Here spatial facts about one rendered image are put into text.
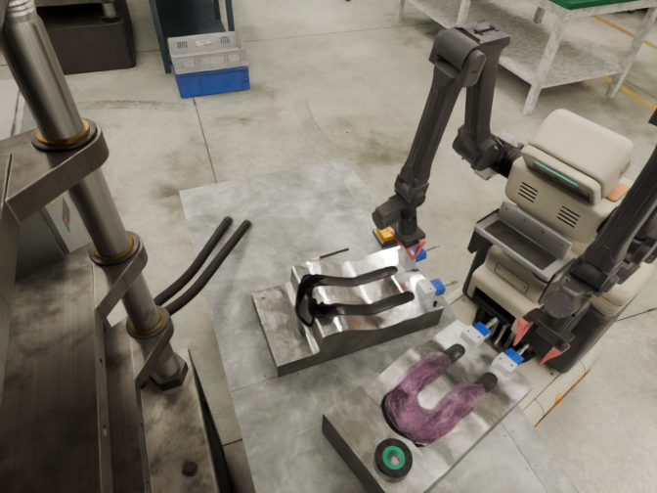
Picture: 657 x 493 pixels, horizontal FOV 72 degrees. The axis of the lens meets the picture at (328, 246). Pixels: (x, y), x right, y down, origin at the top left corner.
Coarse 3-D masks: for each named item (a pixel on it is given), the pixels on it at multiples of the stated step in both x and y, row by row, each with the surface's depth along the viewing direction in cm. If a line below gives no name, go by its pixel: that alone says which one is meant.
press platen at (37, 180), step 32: (96, 128) 70; (0, 160) 64; (32, 160) 65; (64, 160) 65; (96, 160) 70; (0, 192) 59; (32, 192) 62; (64, 192) 66; (0, 224) 55; (0, 256) 53; (0, 288) 51; (0, 320) 49; (0, 352) 47; (0, 384) 45
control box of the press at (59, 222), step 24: (0, 96) 90; (0, 120) 84; (24, 120) 86; (48, 216) 87; (72, 216) 104; (24, 240) 88; (48, 240) 90; (72, 240) 99; (24, 264) 92; (48, 264) 94
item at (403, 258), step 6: (414, 246) 140; (432, 246) 139; (438, 246) 140; (402, 252) 137; (414, 252) 136; (420, 252) 137; (402, 258) 137; (408, 258) 135; (420, 258) 138; (402, 264) 139; (408, 264) 137; (414, 264) 138
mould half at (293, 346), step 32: (384, 256) 143; (288, 288) 136; (320, 288) 127; (352, 288) 133; (384, 288) 134; (288, 320) 128; (320, 320) 120; (352, 320) 122; (384, 320) 127; (416, 320) 129; (288, 352) 121; (320, 352) 121; (352, 352) 128
